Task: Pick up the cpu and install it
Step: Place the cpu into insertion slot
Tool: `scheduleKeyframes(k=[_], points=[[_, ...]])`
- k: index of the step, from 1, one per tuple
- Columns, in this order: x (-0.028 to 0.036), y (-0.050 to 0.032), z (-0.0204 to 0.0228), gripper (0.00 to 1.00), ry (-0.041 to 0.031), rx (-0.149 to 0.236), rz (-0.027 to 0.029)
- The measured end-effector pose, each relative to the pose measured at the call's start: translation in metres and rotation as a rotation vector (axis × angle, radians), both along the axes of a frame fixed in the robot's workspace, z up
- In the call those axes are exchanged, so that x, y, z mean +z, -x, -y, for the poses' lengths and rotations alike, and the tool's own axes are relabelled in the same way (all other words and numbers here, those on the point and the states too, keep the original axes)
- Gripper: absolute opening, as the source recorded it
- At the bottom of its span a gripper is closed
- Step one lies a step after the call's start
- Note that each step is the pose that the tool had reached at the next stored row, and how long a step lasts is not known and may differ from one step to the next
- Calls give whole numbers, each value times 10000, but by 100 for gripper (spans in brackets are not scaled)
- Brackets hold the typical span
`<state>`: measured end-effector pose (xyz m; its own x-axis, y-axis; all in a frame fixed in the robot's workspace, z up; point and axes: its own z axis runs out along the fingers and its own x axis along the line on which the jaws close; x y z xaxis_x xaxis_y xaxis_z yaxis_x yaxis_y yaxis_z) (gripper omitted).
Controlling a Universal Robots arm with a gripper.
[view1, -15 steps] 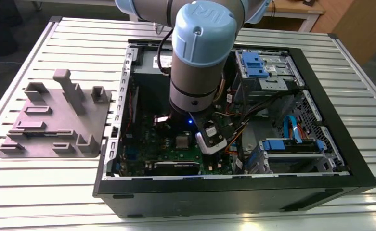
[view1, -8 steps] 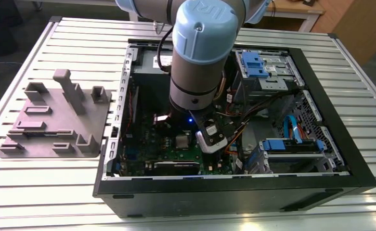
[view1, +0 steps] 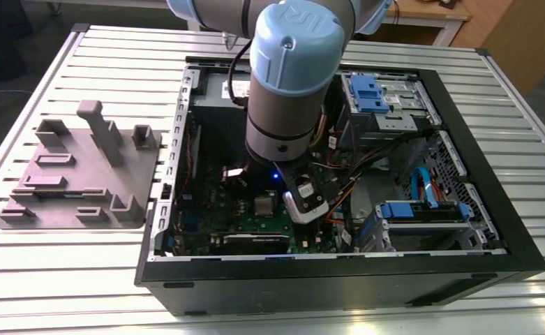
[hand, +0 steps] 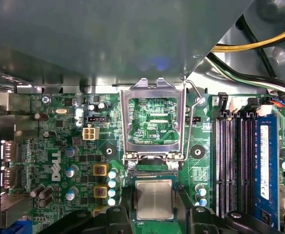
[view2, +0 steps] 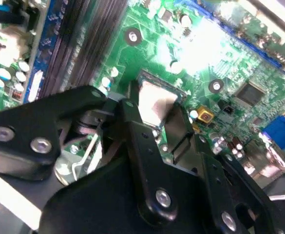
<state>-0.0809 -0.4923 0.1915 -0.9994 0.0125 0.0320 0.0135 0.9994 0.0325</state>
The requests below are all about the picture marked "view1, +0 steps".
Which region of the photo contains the CPU socket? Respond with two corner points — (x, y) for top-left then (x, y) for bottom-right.
(249, 195), (280, 220)

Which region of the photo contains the green motherboard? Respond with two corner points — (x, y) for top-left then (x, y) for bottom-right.
(167, 162), (343, 255)

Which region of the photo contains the grey power supply unit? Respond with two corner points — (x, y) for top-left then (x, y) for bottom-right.
(191, 73), (253, 165)

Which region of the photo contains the black graphics card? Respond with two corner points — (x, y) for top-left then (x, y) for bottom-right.
(208, 232), (291, 255)

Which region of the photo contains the black disk in blue carrier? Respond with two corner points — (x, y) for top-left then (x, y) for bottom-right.
(374, 199), (471, 225)

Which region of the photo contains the grey metal drive cage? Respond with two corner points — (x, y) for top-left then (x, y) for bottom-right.
(340, 71), (444, 151)

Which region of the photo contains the blue plastic drive latch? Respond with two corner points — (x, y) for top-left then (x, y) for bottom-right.
(348, 74), (390, 115)

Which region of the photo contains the black PC case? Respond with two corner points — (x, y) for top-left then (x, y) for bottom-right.
(133, 55), (545, 317)

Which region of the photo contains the grey metal disk bay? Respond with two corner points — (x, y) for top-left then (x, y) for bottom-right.
(355, 205), (503, 253)

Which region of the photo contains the grey plastic parts rack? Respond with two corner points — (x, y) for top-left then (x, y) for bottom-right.
(0, 100), (164, 230)

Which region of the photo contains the brown wooden cabinet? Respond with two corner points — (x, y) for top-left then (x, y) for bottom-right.
(451, 0), (545, 96)

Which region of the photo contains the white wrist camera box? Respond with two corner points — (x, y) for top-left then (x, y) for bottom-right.
(281, 174), (330, 225)

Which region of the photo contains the orange wire bundle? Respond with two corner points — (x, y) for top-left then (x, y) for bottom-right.
(324, 174), (362, 225)

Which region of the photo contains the black cable bundle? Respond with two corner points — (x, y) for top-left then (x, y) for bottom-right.
(340, 128), (440, 182)

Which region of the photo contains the black camera cable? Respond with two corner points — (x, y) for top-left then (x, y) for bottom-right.
(227, 40), (256, 107)

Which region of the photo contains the blue SATA wire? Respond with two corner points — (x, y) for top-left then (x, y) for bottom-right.
(410, 165), (442, 209)

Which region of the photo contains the blue floor cable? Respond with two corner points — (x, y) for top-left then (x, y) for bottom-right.
(0, 89), (36, 105)

